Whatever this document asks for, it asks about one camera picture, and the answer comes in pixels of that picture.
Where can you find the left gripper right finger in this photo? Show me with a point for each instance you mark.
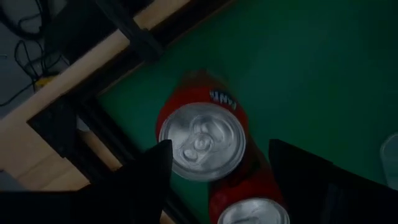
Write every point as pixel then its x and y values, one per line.
pixel 320 193

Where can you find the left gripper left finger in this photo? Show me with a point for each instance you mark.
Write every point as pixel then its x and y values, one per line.
pixel 149 186

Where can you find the orange Fanta soda can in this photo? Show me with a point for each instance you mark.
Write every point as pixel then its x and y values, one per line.
pixel 202 140
pixel 253 213

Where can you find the clear plastic bin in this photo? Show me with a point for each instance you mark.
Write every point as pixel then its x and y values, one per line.
pixel 391 161

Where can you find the green table mat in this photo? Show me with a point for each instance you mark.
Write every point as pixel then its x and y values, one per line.
pixel 311 77

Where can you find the yellow connector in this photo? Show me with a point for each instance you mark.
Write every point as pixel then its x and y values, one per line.
pixel 45 81

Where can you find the black aluminium table frame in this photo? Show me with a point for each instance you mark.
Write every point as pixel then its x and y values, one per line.
pixel 93 115

